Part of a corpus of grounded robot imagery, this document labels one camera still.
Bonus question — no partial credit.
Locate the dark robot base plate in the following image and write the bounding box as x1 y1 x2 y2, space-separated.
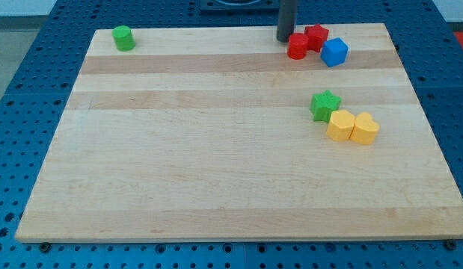
198 0 280 12

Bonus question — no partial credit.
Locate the red cylinder block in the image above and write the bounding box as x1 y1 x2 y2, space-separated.
287 33 309 60

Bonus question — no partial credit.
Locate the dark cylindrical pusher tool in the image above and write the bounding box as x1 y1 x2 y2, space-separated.
276 0 298 43

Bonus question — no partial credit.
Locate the red star block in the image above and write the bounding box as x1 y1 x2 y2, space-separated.
304 24 329 52

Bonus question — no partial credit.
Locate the yellow hexagon block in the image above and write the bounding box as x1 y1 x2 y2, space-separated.
326 110 355 142

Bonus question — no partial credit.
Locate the blue cube block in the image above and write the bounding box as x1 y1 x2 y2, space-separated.
321 37 349 67

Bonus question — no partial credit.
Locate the wooden board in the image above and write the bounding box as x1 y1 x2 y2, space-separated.
15 23 463 243

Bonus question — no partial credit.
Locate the yellow heart block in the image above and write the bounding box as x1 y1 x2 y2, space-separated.
349 112 380 145

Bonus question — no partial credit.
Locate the green cylinder block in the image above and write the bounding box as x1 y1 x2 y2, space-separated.
111 25 135 52

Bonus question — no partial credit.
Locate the green star block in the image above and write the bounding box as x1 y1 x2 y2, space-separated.
310 90 341 123

